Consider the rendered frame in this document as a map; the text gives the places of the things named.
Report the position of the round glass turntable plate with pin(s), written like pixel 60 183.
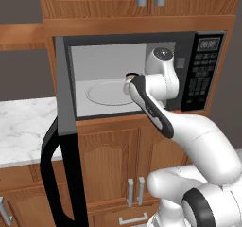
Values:
pixel 104 95

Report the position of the wooden upper cupboard door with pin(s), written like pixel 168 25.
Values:
pixel 94 0
pixel 201 0

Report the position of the wooden lower cupboard door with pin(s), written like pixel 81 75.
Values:
pixel 164 152
pixel 107 167

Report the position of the wooden counter drawer front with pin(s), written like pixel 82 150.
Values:
pixel 19 177

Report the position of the white cup of tea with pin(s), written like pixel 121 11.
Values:
pixel 127 85

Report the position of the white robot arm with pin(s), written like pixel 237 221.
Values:
pixel 201 148

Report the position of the grey black microwave door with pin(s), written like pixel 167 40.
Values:
pixel 65 104

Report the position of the wooden wall shelf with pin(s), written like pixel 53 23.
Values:
pixel 22 37

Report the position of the wooden counter cupboard door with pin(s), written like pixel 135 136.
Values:
pixel 28 208

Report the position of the black microwave oven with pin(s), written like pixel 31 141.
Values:
pixel 203 76

